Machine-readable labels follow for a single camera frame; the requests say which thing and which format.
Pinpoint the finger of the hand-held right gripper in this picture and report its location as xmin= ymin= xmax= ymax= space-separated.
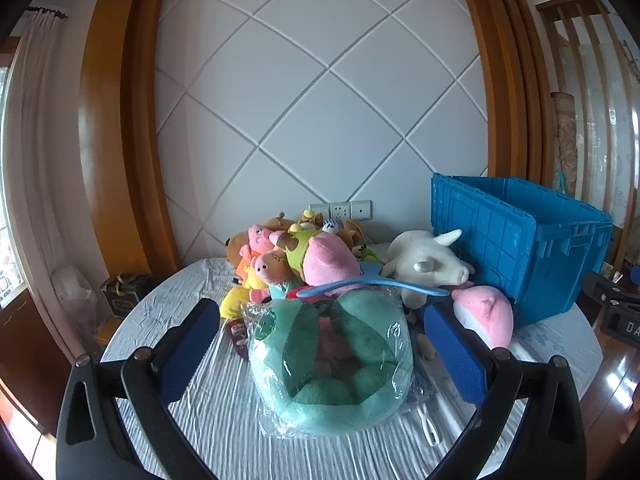
xmin=582 ymin=267 xmax=640 ymax=307

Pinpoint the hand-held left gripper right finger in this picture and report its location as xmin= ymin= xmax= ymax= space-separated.
xmin=422 ymin=304 xmax=588 ymax=480

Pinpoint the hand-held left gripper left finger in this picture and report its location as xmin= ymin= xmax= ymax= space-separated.
xmin=55 ymin=297 xmax=221 ymax=480

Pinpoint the blue plastic boomerang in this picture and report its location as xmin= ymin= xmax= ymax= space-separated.
xmin=297 ymin=261 xmax=451 ymax=302

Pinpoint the blue plastic crate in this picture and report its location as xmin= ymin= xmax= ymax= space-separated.
xmin=431 ymin=172 xmax=614 ymax=330

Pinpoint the small pink pig plush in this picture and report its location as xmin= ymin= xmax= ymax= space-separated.
xmin=250 ymin=250 xmax=297 ymax=285
xmin=248 ymin=224 xmax=288 ymax=254

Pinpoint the white cloth-covered desktop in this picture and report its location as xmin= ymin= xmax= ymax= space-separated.
xmin=99 ymin=241 xmax=607 ymax=480

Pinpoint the dark red packet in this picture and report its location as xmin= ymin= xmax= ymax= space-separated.
xmin=229 ymin=319 xmax=252 ymax=358

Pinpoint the round pink pig plush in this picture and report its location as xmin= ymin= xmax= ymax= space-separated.
xmin=451 ymin=285 xmax=516 ymax=349

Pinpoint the yellow plush toy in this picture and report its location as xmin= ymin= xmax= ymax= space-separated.
xmin=220 ymin=280 xmax=262 ymax=322

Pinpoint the dark gift bag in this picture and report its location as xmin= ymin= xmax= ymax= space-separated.
xmin=99 ymin=273 xmax=154 ymax=319

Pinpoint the white bull plush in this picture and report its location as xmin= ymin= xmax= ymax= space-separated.
xmin=382 ymin=229 xmax=476 ymax=309

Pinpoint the orange plush toy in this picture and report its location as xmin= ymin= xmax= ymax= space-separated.
xmin=234 ymin=244 xmax=261 ymax=283

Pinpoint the brown bear plush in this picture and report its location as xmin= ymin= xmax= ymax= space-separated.
xmin=224 ymin=231 xmax=251 ymax=267

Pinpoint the clear plastic bag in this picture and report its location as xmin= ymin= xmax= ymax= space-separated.
xmin=52 ymin=265 xmax=99 ymax=343

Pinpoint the green frog plush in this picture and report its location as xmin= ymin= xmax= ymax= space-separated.
xmin=352 ymin=242 xmax=383 ymax=263

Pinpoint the carved decorative panel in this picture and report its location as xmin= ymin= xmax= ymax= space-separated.
xmin=551 ymin=91 xmax=582 ymax=197

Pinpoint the brown plush toy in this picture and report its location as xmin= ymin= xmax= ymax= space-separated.
xmin=340 ymin=217 xmax=372 ymax=247

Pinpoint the wooden slatted screen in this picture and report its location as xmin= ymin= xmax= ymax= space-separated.
xmin=536 ymin=0 xmax=640 ymax=272

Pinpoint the white curtain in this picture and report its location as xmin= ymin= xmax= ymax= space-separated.
xmin=0 ymin=7 xmax=103 ymax=353

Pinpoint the white plastic handle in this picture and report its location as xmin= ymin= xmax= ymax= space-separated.
xmin=419 ymin=404 xmax=444 ymax=447

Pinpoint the wooden wall pillar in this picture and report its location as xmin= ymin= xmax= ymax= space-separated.
xmin=452 ymin=0 xmax=560 ymax=187
xmin=77 ymin=0 xmax=182 ymax=281

